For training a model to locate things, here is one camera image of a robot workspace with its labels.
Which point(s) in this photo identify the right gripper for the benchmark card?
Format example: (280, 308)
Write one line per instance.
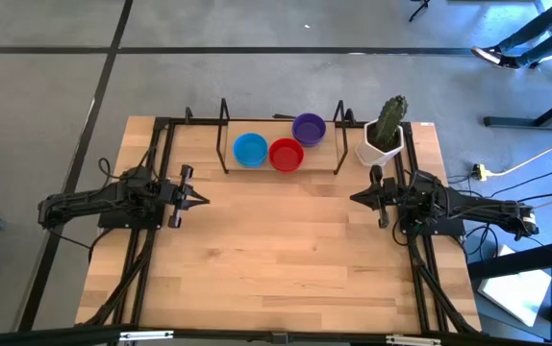
(389, 194)

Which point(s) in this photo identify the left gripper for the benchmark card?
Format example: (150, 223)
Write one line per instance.
(180, 197)

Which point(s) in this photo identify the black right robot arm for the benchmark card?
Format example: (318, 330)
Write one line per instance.
(478, 209)

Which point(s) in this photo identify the white plant pot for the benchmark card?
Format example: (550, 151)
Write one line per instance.
(367, 154)

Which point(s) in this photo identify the green cactus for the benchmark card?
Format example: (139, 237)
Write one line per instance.
(390, 120)

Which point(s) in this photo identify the yellow power strip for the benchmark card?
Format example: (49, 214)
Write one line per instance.
(479, 172)

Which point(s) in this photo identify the black office desk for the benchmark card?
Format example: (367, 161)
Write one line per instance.
(521, 262)

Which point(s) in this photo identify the black table foot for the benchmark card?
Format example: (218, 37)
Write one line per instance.
(521, 122)

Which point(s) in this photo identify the white flat panel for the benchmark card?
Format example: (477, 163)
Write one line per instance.
(516, 293)

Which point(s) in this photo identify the person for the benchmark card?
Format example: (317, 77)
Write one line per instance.
(487, 54)

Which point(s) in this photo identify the black tripod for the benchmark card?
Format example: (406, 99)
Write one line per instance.
(419, 10)

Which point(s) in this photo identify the black aluminium table frame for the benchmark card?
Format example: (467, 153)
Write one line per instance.
(199, 121)

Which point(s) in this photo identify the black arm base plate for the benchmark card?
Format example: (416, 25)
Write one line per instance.
(112, 223)
(449, 229)

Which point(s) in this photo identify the silver frame bracket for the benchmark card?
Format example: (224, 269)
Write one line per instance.
(413, 340)
(146, 335)

